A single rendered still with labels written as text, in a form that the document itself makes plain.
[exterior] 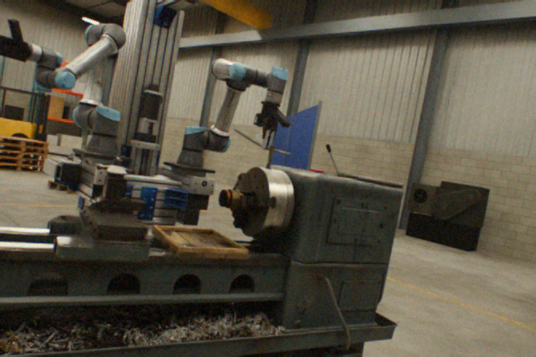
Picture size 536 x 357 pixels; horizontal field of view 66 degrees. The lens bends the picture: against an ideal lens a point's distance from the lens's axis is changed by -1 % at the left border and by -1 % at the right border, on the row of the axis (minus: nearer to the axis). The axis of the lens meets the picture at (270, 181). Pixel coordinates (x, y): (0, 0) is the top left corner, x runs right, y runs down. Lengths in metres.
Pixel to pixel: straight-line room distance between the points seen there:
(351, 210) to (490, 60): 10.61
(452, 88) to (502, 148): 2.12
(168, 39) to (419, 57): 10.99
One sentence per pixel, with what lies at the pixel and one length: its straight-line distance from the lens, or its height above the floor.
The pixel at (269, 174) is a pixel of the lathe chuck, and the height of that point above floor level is 1.22.
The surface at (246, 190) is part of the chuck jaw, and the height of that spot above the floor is 1.13.
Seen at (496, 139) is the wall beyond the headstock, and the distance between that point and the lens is 11.76.
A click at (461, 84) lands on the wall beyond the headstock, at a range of 12.36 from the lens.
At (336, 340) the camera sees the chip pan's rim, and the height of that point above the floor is 0.54.
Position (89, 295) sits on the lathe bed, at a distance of 1.58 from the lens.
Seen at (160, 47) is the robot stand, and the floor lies 1.79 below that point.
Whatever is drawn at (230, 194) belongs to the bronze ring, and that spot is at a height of 1.10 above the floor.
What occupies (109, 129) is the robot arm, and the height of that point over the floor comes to 1.29.
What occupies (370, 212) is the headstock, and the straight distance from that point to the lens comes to 2.00.
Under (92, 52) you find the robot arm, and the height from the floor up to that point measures 1.62.
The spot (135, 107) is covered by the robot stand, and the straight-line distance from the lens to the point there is 2.42.
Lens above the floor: 1.28
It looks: 3 degrees down
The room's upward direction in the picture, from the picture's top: 10 degrees clockwise
